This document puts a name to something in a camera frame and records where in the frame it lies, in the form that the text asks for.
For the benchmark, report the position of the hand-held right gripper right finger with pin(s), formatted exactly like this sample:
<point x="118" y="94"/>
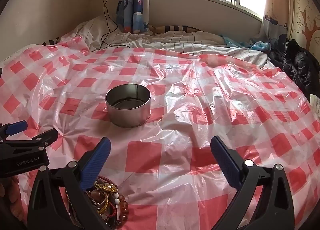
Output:
<point x="226" y="162"/>

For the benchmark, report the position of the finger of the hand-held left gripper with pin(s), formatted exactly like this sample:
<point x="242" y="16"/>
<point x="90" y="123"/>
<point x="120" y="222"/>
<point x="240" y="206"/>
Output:
<point x="46" y="137"/>
<point x="17" y="127"/>

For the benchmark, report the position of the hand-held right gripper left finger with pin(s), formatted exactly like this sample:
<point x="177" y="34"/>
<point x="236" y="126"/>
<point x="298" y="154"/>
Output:
<point x="96" y="162"/>

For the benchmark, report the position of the round metal tin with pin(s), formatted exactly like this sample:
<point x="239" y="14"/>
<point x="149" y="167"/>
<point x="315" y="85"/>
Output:
<point x="130" y="117"/>

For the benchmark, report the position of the person's left hand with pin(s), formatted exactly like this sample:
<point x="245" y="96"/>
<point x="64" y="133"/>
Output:
<point x="6" y="190"/>

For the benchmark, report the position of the red checked plastic sheet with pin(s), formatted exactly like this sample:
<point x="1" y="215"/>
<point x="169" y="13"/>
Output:
<point x="175" y="132"/>

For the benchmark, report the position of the blue plastic bag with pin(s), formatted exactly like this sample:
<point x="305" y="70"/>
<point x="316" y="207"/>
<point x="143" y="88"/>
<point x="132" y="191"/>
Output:
<point x="257" y="44"/>

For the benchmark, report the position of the black puffer jacket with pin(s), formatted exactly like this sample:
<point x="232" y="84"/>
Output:
<point x="300" y="64"/>

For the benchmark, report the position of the white striped bed sheet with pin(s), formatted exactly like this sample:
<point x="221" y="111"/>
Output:
<point x="162" y="37"/>

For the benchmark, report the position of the dark striped pillow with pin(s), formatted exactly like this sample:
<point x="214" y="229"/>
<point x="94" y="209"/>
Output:
<point x="175" y="28"/>

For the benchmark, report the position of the blue cartoon curtain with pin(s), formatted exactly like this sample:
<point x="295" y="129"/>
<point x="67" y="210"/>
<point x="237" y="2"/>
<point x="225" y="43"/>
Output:
<point x="137" y="7"/>

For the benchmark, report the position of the pink cartoon curtain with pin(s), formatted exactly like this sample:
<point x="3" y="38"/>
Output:
<point x="275" y="7"/>

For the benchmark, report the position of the tree wall sticker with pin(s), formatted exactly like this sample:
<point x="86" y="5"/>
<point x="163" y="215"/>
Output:
<point x="306" y="24"/>

